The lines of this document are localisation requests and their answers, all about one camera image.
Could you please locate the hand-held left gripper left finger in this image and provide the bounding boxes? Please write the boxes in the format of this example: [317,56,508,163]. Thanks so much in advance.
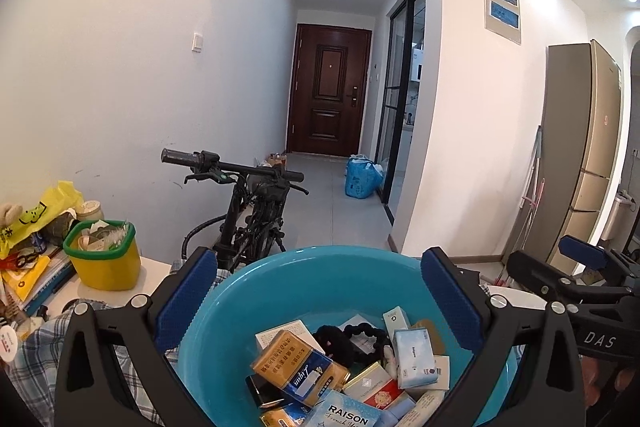
[54,246,219,427]

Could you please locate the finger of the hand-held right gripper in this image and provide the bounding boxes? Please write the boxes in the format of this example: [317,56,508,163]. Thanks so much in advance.
[506,249,640,311]
[558,234,640,288]

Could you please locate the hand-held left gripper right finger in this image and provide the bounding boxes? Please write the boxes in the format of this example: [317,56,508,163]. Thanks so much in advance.
[421,246,587,427]

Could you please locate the blue plastic basin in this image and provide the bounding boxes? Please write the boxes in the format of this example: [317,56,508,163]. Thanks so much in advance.
[177,246,523,427]

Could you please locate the yellow green desktop bin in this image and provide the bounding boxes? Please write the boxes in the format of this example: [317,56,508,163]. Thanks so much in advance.
[63,219,142,292]

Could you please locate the person's right hand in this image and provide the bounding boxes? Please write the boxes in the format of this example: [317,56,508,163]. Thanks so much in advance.
[580,354,640,410]

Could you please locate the small white green box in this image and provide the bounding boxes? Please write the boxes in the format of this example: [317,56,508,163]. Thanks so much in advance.
[382,306,412,334]

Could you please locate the folded metal drying rack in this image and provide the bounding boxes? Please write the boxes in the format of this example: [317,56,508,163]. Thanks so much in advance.
[500,124,547,288]

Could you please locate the light blue tissue pack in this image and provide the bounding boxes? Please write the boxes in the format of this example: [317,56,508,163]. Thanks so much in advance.
[392,328,436,390]

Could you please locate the small white bunny toy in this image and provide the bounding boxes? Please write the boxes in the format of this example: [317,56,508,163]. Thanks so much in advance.
[382,344,401,374]

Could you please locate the plain white paper box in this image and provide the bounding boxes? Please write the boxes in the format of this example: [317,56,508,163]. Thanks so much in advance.
[256,319,316,350]

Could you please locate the gold grey refrigerator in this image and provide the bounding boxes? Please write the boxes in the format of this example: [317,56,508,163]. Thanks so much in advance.
[542,39,626,278]

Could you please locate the red white cigarette box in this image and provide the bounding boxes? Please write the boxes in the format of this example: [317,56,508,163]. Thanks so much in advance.
[342,362,406,408]

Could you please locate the black square display box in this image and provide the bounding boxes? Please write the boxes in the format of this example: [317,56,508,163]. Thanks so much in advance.
[245,374,283,410]

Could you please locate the black scrunchie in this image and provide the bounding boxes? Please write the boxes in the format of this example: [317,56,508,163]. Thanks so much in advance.
[314,324,351,365]

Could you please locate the white lidded jar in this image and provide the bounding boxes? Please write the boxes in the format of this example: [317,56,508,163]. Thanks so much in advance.
[75,200,103,223]

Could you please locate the stack of books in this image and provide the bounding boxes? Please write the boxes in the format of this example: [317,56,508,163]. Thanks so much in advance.
[0,247,76,318]

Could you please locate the blue woven bag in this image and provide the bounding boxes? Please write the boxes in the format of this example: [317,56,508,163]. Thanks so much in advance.
[345,154,383,198]

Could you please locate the white blue cigarette box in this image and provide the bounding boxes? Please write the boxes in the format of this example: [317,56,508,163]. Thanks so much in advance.
[302,389,386,427]

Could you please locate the blue plaid cloth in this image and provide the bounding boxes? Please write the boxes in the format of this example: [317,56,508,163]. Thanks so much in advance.
[10,257,231,427]

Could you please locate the yellow plastic bag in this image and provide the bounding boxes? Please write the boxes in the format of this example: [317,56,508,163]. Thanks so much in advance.
[0,180,85,258]

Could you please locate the beige plush toy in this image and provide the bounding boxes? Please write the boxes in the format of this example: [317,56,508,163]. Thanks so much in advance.
[0,203,26,228]

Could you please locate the black framed glass door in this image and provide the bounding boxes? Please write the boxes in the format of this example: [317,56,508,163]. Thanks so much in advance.
[375,0,427,218]

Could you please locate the dark brown entrance door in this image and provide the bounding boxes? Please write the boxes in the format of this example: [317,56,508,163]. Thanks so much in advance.
[286,23,373,156]

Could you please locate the black beaded hair tie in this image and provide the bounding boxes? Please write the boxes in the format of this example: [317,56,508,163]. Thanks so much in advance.
[342,321,396,353]

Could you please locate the grey wall panel box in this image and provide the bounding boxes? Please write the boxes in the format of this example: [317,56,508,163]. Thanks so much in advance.
[481,0,522,46]

